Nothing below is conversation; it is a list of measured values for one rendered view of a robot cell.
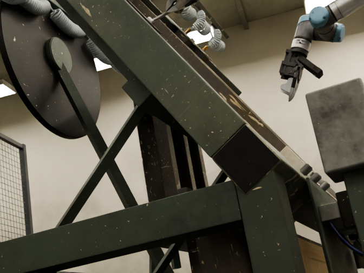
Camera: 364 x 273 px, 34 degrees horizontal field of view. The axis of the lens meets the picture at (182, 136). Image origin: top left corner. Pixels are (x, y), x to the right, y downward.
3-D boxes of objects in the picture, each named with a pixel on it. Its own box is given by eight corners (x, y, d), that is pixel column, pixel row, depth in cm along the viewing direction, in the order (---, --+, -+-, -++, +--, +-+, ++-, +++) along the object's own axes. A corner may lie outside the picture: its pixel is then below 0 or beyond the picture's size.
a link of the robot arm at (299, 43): (311, 47, 246) (310, 39, 239) (309, 58, 245) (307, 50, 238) (293, 44, 249) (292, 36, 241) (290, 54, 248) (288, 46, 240)
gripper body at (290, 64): (280, 80, 246) (287, 53, 248) (300, 84, 243) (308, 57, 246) (278, 73, 239) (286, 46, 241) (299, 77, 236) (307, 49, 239)
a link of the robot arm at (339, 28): (336, 36, 231) (309, 33, 236) (343, 46, 240) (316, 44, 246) (340, 17, 232) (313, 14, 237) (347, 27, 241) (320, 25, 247)
